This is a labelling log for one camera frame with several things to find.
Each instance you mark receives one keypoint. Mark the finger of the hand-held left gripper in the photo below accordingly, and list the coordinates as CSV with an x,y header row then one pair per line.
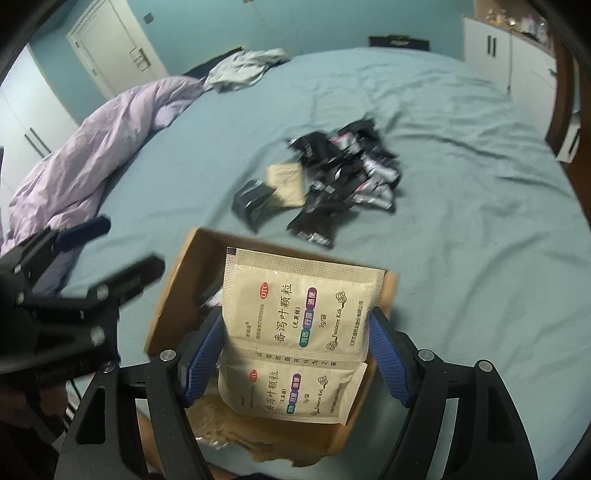
x,y
134,277
78,233

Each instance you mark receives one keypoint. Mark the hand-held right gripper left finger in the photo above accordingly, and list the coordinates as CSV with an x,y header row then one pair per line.
x,y
203,360

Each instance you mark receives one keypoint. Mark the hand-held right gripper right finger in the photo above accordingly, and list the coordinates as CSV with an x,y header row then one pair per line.
x,y
390,360

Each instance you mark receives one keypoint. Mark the black foil snack packet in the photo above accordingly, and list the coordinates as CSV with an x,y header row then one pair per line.
x,y
210,300

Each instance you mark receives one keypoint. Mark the brown cardboard box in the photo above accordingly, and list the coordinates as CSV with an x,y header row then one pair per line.
x,y
194,263

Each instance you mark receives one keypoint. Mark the joined beige sachet pair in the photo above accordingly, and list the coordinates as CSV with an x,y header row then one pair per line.
x,y
300,314

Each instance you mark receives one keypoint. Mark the single beige sachet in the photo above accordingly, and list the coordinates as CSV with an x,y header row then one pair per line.
x,y
288,184

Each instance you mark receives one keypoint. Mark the pile of black snack packets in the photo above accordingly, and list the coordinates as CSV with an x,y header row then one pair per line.
x,y
346,184

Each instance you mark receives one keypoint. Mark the person's left hand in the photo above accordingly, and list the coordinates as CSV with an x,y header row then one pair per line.
x,y
44,408

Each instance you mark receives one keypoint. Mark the lilac duvet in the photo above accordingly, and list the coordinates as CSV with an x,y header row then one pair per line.
x,y
92,152

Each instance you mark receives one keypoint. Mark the white wardrobe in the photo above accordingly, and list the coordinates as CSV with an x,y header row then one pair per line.
x,y
27,106

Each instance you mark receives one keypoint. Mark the white door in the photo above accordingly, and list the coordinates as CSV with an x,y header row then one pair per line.
x,y
111,46

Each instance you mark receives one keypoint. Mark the dark pillow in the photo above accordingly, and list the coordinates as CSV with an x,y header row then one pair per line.
x,y
203,68

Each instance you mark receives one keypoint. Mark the grey crumpled garment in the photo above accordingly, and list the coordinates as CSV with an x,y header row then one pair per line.
x,y
244,69

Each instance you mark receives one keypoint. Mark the white drawer unit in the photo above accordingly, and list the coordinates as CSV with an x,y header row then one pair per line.
x,y
570,143

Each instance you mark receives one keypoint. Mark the black bag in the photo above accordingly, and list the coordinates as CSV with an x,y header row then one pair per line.
x,y
397,42

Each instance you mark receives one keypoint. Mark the wooden chair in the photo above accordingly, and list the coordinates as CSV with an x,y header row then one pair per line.
x,y
565,92

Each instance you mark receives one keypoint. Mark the white cabinet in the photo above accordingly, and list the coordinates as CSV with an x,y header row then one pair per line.
x,y
508,60

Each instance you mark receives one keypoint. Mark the group of small bottles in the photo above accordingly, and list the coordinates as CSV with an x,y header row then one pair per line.
x,y
517,23

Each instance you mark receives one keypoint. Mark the grey light switch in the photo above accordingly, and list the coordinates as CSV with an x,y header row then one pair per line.
x,y
148,17

